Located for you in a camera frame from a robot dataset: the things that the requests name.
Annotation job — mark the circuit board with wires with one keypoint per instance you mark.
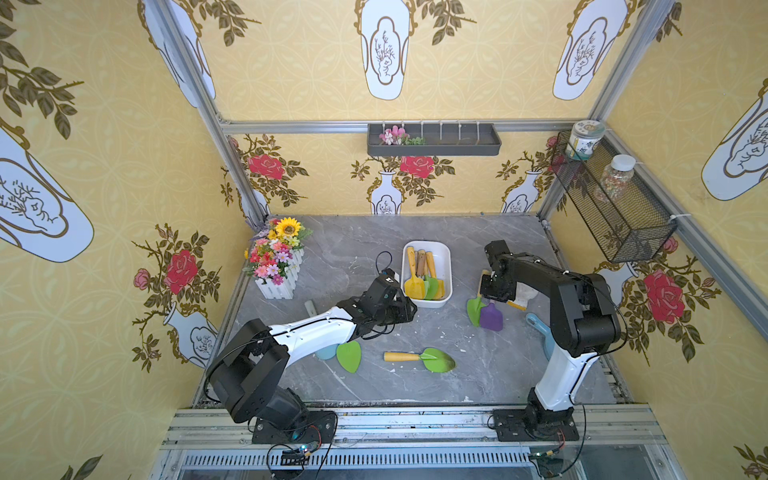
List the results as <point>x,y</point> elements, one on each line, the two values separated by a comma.
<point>283,455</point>
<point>547,464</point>

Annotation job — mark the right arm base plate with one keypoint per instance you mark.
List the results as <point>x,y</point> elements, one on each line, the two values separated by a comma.
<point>519,425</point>

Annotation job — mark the yellow scoop with yellow handle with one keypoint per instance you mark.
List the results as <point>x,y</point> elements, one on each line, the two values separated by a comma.
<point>414,285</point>

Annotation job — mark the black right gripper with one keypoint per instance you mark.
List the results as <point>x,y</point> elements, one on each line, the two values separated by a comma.
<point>491,285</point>

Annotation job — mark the right circuit board with wires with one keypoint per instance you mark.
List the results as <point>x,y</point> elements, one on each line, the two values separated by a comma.
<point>547,464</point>

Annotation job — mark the light green trowel wooden handle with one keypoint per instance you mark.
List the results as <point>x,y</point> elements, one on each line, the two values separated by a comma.
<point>421,272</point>

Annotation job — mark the clear jar with white lid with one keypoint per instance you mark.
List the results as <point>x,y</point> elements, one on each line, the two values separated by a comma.
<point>617,175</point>

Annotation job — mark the white knitted work glove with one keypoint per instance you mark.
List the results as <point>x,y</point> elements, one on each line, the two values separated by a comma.
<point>523,295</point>

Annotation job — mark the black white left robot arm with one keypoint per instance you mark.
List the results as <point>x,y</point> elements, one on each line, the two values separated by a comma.
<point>245,375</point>

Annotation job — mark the artificial flowers in white fence pot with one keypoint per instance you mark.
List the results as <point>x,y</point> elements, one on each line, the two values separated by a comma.
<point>274,259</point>

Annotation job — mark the black wire mesh basket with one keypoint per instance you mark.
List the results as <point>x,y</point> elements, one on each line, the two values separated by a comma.
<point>599,220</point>

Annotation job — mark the white plastic storage box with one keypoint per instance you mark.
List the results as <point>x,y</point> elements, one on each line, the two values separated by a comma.
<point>442,260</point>

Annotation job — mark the dark grey wall shelf tray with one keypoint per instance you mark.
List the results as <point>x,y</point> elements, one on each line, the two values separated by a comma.
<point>443,139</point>

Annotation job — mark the jar with patterned label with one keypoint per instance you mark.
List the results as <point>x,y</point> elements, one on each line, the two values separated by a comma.
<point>584,138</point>

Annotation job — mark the green leaf shovel yellow handle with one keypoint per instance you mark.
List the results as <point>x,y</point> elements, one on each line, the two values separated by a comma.
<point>431,271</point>

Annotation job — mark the yellow square shovel yellow handle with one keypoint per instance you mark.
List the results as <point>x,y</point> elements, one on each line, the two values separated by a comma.
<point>440,292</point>

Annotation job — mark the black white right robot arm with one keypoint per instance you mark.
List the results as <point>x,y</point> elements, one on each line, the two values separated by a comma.
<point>583,323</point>

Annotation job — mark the left circuit board with wires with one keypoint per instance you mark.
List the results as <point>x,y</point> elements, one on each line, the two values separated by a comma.
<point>283,455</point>

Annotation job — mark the small pink flowers on shelf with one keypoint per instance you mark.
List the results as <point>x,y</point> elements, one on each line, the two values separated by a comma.
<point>397,135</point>

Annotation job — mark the light blue shovel pale handle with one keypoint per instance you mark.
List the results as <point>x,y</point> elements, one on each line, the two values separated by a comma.
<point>328,352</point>

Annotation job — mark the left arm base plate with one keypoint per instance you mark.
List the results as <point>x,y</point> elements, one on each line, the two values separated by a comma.
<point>315,426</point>

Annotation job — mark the purple shovel pink handle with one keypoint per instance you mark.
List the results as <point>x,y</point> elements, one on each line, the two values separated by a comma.
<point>491,318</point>

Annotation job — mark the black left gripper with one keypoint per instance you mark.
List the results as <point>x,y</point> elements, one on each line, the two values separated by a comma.
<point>399,301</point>

